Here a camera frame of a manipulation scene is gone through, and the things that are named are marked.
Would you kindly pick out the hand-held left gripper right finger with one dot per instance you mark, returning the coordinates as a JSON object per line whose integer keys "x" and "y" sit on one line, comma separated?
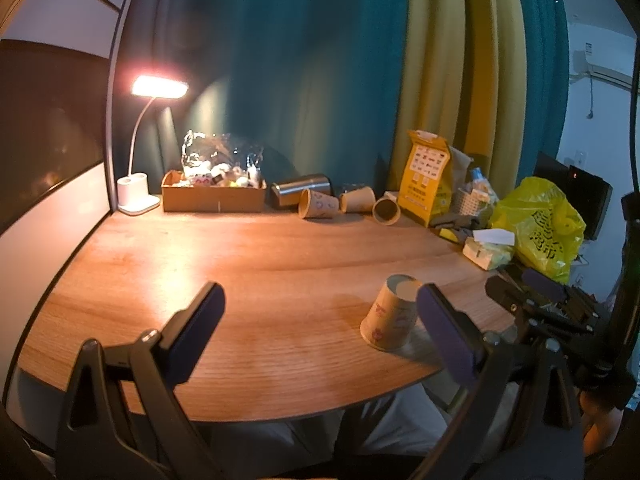
{"x": 447, "y": 340}

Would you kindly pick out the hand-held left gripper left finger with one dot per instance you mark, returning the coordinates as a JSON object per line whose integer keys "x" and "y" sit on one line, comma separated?
{"x": 196, "y": 330}

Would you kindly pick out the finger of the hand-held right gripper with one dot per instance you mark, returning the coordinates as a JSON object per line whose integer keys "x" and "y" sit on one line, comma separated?
{"x": 544, "y": 281}
{"x": 506, "y": 294}

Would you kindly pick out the flower-print paper cup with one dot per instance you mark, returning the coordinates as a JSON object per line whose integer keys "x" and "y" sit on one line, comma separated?
{"x": 391, "y": 317}

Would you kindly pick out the person's right forearm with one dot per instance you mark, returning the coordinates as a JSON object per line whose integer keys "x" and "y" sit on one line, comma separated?
{"x": 600, "y": 430}

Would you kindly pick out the plain brown paper cup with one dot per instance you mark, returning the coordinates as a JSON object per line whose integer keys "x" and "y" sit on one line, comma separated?
{"x": 358, "y": 199}
{"x": 386, "y": 210}

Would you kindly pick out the patterned paper cup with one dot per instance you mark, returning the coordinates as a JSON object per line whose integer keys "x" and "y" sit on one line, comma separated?
{"x": 318, "y": 204}

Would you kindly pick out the green white tissue pack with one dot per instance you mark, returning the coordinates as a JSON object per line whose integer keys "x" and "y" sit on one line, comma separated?
{"x": 487, "y": 252}

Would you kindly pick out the yellow plastic bag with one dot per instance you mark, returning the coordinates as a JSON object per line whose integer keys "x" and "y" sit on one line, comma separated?
{"x": 542, "y": 225}

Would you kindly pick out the black monitor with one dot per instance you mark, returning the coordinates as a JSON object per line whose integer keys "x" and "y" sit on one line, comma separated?
{"x": 585, "y": 197}

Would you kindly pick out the white plastic basket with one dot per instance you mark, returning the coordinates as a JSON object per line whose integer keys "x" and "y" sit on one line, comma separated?
{"x": 472, "y": 201}

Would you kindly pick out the plastic bottle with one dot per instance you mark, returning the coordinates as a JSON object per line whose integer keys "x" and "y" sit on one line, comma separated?
{"x": 477, "y": 176}

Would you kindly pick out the cardboard box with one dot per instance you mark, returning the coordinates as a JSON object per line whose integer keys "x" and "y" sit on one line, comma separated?
{"x": 214, "y": 195}

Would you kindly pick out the yellow paper bag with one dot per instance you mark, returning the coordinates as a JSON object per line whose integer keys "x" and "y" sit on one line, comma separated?
{"x": 426, "y": 180}

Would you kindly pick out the white desk lamp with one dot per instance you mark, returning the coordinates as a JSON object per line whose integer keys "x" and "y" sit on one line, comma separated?
{"x": 136, "y": 180}

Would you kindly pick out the clear plastic snack bag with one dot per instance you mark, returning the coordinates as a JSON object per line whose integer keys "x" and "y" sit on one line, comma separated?
{"x": 220, "y": 160}

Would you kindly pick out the stainless steel tumbler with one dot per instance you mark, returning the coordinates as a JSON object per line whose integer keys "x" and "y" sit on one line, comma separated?
{"x": 300, "y": 189}

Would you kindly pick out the white air conditioner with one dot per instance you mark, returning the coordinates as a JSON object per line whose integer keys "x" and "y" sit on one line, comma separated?
{"x": 602, "y": 67}

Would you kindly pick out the yellow curtain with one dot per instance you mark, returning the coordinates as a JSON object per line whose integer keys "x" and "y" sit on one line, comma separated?
{"x": 450, "y": 60}

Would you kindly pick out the teal curtain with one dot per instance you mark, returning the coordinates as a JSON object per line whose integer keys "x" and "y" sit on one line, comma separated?
{"x": 300, "y": 60}

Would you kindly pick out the black metal frame bar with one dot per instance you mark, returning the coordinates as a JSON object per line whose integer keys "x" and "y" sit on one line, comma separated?
{"x": 113, "y": 110}

